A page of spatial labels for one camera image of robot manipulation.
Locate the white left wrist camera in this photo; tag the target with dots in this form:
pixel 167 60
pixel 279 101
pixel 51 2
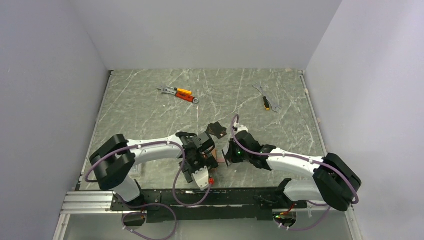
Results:
pixel 201 178

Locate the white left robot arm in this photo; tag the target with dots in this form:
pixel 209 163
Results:
pixel 112 162

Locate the yellow handled screwdriver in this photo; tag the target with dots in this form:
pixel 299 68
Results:
pixel 266 103

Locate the brown leather card holder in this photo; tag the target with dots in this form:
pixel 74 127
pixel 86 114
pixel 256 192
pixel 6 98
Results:
pixel 211 161

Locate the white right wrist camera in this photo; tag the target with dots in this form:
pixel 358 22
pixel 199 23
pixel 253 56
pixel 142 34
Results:
pixel 239 128

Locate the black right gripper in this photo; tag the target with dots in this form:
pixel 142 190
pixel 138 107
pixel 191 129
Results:
pixel 230 155

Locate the aluminium frame rail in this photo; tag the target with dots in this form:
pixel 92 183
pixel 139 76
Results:
pixel 87 202

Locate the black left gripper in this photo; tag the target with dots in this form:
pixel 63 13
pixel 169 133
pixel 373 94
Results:
pixel 209 162

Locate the silver open end wrench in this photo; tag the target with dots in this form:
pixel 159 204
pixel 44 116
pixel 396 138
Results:
pixel 275 107

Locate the clear plastic screw box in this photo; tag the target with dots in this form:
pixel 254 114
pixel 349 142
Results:
pixel 136 170

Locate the black VIP card stack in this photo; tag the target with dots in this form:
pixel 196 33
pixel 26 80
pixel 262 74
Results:
pixel 217 130

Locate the red orange adjustable wrench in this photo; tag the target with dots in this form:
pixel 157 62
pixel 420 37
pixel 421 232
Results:
pixel 180 93

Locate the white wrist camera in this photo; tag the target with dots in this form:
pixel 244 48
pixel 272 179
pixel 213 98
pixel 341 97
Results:
pixel 239 128
pixel 201 178

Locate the silver magnetic stripe card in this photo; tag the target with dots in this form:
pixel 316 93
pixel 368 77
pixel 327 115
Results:
pixel 226 153

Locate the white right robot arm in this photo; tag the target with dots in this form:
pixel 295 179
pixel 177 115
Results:
pixel 328 180

